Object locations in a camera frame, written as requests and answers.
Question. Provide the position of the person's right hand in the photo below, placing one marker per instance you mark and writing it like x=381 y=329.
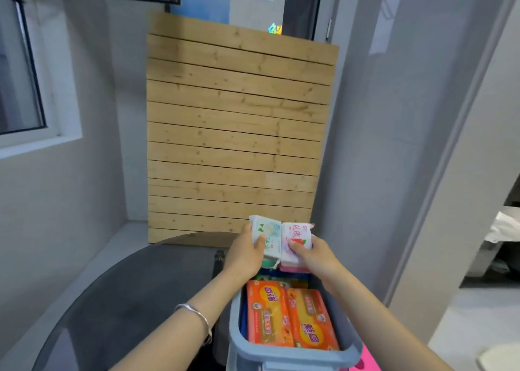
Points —
x=319 y=261

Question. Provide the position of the person's left hand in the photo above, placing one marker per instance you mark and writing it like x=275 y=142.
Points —
x=239 y=257

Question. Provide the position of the person's right thumb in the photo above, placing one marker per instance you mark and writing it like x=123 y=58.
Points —
x=297 y=247

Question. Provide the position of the person's left thumb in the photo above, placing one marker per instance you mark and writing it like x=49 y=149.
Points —
x=260 y=246

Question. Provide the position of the white pink tissue packet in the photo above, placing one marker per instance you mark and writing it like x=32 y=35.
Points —
x=295 y=233

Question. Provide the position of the white green tissue packet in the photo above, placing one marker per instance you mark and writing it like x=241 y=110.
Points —
x=268 y=230

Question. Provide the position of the person's left forearm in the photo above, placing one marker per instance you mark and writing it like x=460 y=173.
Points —
x=178 y=326

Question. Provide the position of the person's right forearm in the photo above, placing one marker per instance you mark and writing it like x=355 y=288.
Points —
x=382 y=330

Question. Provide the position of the teal packet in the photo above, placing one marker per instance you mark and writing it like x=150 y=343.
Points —
x=270 y=263

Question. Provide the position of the black clip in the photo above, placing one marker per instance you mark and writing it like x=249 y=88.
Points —
x=219 y=263

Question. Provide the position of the orange soap packet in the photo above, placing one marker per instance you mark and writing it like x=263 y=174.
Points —
x=313 y=322
x=268 y=314

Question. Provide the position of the grey blue plastic bin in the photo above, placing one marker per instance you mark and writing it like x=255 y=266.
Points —
x=284 y=358

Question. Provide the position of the wooden slat panel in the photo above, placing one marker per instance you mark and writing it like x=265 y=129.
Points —
x=235 y=131

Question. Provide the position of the pink sheet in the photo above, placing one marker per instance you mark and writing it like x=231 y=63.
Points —
x=366 y=360

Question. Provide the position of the white cloth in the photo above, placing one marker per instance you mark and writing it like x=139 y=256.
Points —
x=503 y=226

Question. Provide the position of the white rounded object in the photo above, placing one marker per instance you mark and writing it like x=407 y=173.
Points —
x=501 y=358

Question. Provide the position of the white framed window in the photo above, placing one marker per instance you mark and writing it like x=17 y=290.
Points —
x=20 y=66

